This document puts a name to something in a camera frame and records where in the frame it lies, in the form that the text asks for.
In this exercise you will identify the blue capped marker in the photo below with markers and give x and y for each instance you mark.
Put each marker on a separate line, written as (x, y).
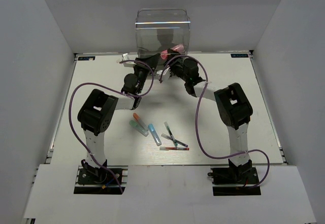
(154, 134)

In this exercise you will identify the green capped marker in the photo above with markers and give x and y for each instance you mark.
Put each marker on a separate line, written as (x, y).
(138, 128)

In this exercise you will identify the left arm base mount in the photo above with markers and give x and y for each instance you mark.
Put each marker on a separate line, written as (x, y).
(89, 184)

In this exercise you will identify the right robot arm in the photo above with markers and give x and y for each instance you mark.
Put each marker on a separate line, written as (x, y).
(234, 109)

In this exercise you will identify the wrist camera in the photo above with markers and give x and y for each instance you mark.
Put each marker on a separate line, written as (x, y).
(164, 75)
(126, 61)

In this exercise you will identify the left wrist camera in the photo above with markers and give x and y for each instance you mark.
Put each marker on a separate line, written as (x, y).
(126, 61)

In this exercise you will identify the red pen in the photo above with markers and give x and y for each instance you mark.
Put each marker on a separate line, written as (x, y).
(173, 148)

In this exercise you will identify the purple tipped pen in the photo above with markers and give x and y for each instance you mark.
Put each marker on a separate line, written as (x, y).
(177, 141)

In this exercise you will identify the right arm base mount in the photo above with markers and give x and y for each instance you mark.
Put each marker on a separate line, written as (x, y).
(223, 184)

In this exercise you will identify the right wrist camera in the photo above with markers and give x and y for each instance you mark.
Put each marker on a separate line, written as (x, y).
(164, 75)

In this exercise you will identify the pink capped red stapler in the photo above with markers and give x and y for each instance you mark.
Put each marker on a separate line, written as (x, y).
(178, 49)

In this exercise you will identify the orange capped marker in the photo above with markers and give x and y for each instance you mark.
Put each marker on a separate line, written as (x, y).
(140, 121)

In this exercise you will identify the clear acrylic drawer organizer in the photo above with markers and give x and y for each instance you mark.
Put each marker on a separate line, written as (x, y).
(160, 29)

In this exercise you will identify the green grey pen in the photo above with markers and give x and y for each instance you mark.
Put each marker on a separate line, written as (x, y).
(169, 131)

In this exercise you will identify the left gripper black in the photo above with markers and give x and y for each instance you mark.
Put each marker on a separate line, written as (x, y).
(152, 61)

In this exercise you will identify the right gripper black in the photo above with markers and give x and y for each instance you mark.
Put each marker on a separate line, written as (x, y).
(180, 60)

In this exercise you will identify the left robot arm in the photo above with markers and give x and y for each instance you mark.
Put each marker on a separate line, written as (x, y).
(96, 113)

